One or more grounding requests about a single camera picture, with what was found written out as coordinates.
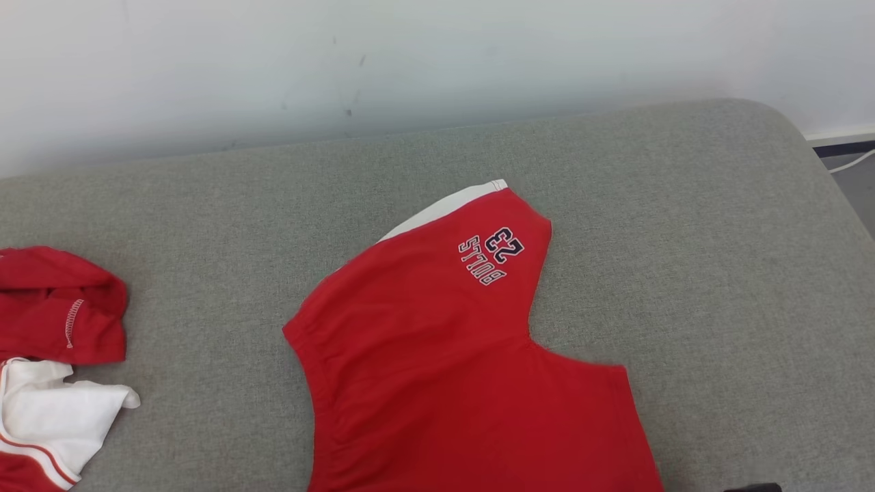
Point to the red shorts with white stripe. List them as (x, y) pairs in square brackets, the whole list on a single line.
[(444, 362)]

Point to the red jersey with white sleeves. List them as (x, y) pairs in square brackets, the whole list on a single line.
[(55, 321)]

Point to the white wall baseboard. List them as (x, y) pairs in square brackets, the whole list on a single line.
[(844, 134)]

